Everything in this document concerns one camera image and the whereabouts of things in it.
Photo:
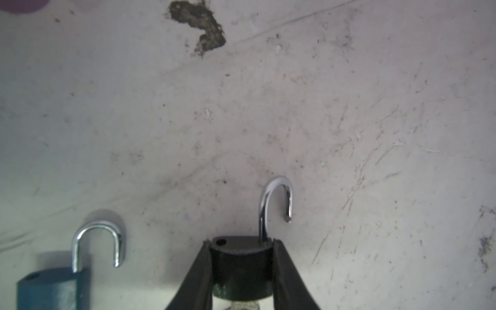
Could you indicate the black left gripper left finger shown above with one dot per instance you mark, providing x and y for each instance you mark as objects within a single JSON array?
[{"x": 196, "y": 290}]

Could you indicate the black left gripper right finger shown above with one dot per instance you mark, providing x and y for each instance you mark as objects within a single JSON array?
[{"x": 289, "y": 290}]

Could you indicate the silver key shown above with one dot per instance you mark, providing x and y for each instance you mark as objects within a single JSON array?
[{"x": 245, "y": 305}]

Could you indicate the black padlock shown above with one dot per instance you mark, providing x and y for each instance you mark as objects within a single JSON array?
[{"x": 243, "y": 265}]

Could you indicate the blue padlock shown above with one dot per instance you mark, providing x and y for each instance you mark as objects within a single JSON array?
[{"x": 67, "y": 287}]

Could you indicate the purple pink toy shovel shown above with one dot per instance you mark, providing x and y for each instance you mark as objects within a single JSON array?
[{"x": 22, "y": 6}]

